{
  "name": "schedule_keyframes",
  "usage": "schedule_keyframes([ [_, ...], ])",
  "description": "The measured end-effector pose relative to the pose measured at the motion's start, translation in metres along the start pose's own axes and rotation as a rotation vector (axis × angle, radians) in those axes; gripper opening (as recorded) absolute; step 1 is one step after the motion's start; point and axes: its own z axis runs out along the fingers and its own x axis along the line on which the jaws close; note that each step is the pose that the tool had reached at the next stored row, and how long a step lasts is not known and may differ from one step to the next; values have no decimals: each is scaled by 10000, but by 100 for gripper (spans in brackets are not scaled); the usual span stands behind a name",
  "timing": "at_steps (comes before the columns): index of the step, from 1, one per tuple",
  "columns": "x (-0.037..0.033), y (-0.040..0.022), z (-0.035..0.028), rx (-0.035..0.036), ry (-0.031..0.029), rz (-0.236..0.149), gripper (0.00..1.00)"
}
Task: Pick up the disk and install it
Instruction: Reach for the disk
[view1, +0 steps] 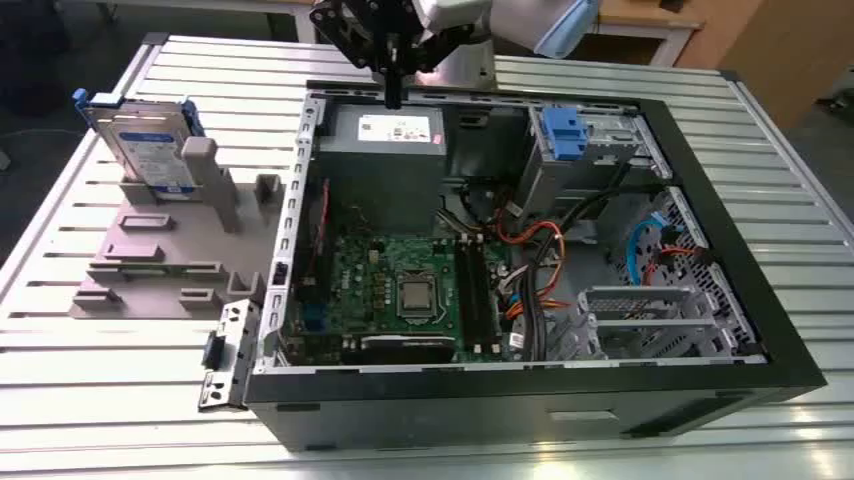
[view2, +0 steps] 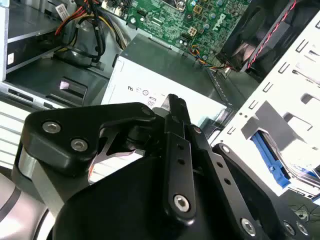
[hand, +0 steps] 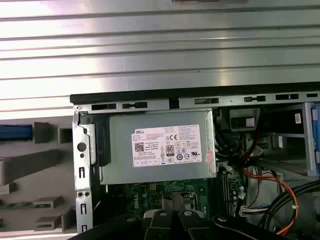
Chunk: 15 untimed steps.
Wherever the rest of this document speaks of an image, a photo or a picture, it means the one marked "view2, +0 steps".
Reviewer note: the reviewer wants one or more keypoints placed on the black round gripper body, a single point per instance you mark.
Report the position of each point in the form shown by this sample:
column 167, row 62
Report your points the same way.
column 120, row 205

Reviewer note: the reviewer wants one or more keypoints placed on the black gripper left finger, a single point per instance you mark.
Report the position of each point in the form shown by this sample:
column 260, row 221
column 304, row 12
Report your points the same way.
column 57, row 147

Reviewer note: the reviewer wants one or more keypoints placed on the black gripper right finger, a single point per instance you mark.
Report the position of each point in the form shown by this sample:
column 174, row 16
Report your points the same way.
column 225, row 172

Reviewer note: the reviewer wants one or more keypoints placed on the hard disk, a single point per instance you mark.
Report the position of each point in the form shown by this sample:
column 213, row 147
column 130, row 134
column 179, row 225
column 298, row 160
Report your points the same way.
column 272, row 162

